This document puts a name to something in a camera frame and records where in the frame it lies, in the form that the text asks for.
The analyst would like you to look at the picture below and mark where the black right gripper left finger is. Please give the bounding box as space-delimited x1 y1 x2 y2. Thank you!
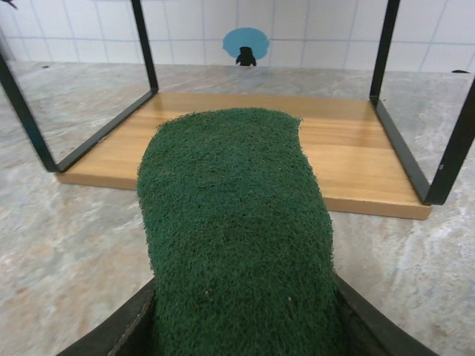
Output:
55 277 157 356

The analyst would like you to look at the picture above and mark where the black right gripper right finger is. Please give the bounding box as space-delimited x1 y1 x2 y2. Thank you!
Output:
335 272 439 356

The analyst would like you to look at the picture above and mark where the green and yellow scrub sponge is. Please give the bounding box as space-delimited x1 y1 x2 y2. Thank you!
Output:
135 107 348 356

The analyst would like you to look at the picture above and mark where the blue circle black penguin sticker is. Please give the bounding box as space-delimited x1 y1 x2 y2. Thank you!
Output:
221 27 271 67

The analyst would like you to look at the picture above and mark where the wooden three-tier shelf black frame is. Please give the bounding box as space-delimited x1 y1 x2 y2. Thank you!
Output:
0 0 475 220

